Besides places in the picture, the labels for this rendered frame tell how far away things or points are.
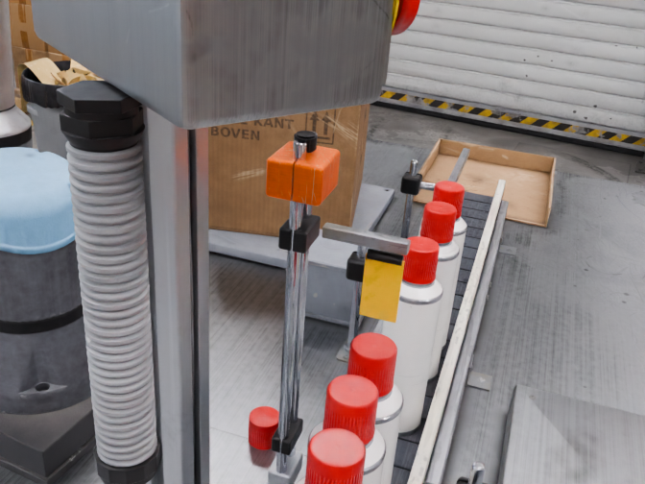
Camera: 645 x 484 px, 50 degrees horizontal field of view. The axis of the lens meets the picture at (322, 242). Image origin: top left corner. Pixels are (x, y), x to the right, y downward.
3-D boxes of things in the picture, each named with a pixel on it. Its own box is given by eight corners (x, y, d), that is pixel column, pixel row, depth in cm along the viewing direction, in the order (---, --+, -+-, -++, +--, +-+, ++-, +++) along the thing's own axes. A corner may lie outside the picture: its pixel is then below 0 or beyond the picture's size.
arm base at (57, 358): (46, 434, 67) (34, 350, 63) (-66, 383, 73) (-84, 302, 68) (144, 352, 80) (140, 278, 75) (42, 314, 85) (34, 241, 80)
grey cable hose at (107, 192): (139, 501, 36) (112, 107, 27) (82, 482, 37) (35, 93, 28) (174, 456, 39) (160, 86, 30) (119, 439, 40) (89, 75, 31)
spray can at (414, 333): (415, 443, 69) (445, 262, 60) (364, 428, 71) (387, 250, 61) (424, 410, 74) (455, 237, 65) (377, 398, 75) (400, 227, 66)
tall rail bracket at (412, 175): (434, 264, 114) (449, 169, 106) (391, 254, 116) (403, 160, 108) (438, 255, 117) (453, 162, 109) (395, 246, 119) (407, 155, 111)
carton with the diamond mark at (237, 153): (347, 246, 113) (364, 80, 101) (203, 229, 115) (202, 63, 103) (362, 179, 140) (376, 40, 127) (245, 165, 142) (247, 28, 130)
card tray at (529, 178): (546, 228, 130) (550, 207, 128) (409, 201, 136) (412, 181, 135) (552, 174, 155) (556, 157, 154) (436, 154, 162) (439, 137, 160)
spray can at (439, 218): (433, 389, 77) (463, 222, 68) (387, 377, 78) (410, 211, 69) (441, 363, 82) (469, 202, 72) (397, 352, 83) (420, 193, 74)
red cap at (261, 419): (241, 441, 75) (242, 417, 74) (260, 423, 78) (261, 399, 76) (267, 454, 74) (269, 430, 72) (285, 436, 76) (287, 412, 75)
